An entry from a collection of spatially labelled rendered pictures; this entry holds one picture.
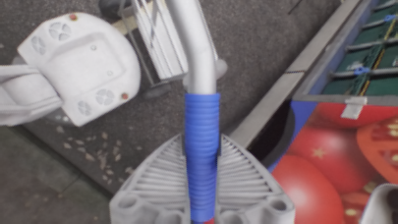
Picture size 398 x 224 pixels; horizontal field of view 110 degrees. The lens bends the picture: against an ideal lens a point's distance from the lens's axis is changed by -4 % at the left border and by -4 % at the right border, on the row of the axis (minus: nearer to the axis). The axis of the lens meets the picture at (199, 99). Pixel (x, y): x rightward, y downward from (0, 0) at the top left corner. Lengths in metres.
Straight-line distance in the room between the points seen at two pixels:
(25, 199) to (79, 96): 0.80
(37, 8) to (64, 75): 0.59
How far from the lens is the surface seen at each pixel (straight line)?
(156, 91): 1.11
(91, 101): 1.01
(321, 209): 0.88
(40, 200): 1.56
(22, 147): 1.45
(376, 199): 0.92
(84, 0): 1.52
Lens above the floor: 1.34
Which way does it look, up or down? 64 degrees down
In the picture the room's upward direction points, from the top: 97 degrees clockwise
